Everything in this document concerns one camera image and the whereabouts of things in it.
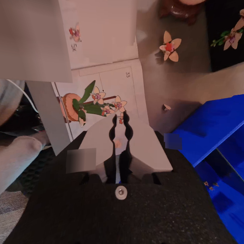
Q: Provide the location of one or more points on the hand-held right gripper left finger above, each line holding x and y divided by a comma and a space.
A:
99, 135

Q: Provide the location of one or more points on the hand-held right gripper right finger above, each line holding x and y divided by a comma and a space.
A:
146, 146

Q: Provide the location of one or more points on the beige toy petal piece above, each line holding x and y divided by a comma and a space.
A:
167, 107

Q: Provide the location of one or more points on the small brown toy pieces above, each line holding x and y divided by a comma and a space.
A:
210, 185

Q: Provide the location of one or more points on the blue plastic storage box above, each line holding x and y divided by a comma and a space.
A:
219, 122

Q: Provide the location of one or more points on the person's pale clothing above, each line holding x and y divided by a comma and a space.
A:
17, 156

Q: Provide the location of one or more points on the white instruction booklet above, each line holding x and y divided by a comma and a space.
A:
106, 42

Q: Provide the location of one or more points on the toy flower with red centre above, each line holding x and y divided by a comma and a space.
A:
169, 46

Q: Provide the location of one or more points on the black mat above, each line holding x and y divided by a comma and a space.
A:
219, 59

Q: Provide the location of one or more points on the brown round object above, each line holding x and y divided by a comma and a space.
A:
181, 13

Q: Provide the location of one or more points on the toy flower branch green stem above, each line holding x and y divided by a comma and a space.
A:
231, 37

